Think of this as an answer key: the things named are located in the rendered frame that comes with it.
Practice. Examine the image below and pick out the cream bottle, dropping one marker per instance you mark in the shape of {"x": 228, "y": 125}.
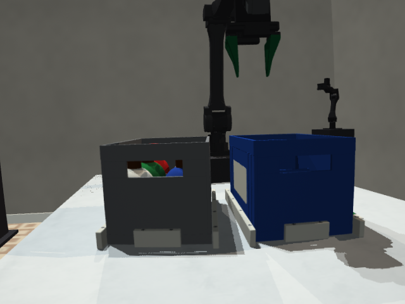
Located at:
{"x": 135, "y": 169}

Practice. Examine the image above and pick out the green bottle with pale green label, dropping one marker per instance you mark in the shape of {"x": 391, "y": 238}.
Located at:
{"x": 154, "y": 168}

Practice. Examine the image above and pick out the blue bottle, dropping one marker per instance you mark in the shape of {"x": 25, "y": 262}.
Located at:
{"x": 178, "y": 170}

